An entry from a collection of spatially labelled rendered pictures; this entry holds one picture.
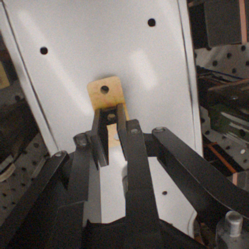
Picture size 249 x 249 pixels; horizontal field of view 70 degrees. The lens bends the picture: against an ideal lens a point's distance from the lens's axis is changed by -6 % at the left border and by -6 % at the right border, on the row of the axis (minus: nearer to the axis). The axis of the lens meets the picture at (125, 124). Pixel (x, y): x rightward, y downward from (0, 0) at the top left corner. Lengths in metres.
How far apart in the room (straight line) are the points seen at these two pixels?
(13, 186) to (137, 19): 0.69
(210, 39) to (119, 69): 0.13
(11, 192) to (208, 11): 0.79
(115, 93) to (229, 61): 0.48
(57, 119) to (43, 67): 0.07
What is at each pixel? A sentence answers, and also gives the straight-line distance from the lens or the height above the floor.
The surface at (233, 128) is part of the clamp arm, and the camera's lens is 0.27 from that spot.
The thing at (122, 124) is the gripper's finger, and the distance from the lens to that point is 0.15.
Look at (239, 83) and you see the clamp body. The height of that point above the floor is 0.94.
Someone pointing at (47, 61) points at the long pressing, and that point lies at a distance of 0.25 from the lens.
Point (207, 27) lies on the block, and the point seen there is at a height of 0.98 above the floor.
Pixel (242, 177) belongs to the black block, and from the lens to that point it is 0.40.
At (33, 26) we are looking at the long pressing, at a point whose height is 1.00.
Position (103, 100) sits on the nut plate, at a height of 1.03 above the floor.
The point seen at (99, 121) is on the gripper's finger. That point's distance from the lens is 0.17.
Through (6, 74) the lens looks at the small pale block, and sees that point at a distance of 0.26.
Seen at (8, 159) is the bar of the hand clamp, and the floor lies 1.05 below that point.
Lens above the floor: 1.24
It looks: 67 degrees down
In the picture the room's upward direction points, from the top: 169 degrees clockwise
